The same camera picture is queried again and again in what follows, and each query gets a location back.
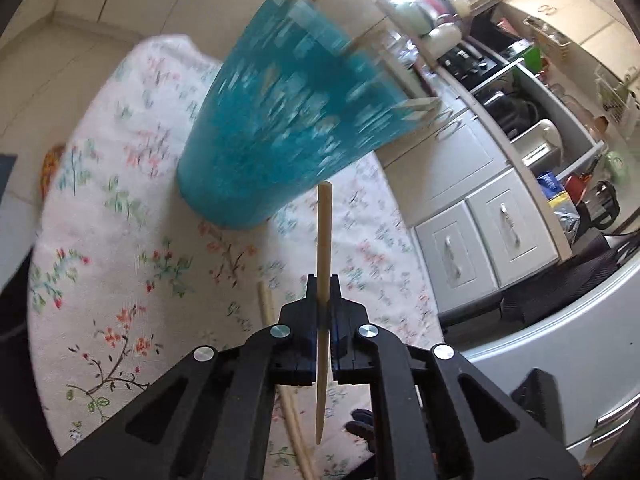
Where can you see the dark kettle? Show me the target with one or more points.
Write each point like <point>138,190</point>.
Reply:
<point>602,205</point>

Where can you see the blue packet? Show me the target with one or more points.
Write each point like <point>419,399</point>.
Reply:
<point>550,185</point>

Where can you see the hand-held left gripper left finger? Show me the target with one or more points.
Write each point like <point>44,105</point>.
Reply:
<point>310,310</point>

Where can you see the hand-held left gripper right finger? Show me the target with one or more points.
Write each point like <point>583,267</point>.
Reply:
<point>336,330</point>

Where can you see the black stove top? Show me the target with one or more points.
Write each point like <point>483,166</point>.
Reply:
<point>465,62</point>

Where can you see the blue plastic cup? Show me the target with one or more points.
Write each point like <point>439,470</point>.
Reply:
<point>280,125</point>

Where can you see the green container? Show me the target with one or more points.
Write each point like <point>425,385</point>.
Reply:
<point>534,60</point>

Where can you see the white pot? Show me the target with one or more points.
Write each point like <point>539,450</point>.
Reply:
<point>445,30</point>

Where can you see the floral tablecloth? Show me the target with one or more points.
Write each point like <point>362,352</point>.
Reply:
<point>125,260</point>

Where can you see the pale green cup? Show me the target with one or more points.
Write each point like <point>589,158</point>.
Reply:
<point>617,167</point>

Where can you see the white toaster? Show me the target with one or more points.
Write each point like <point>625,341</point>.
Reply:
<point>537,142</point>

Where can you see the light wooden chopstick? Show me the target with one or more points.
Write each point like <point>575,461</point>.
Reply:
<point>265,305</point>
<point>324,230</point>

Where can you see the red pot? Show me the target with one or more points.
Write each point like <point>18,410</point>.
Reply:
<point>577,190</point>

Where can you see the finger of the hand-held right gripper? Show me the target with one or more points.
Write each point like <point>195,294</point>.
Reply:
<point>470,310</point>

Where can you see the cream wall cabinet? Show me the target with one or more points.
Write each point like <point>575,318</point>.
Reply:
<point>575,15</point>

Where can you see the white drawer cabinet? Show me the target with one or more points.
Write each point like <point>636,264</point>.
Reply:
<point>465,200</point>

